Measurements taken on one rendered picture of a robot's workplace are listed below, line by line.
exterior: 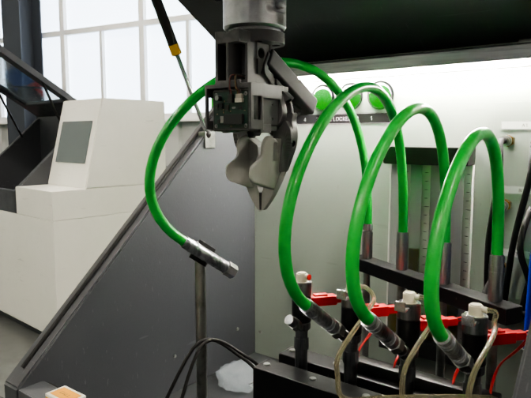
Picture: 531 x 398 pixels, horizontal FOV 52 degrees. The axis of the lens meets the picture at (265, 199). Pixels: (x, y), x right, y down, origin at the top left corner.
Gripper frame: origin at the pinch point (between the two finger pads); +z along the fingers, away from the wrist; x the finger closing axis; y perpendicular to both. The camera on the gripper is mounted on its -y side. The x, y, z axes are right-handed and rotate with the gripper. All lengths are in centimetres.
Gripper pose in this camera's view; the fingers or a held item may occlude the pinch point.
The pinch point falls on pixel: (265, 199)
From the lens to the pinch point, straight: 68.8
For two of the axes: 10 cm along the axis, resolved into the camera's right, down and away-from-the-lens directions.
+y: -6.1, 0.9, -7.9
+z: 0.0, 9.9, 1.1
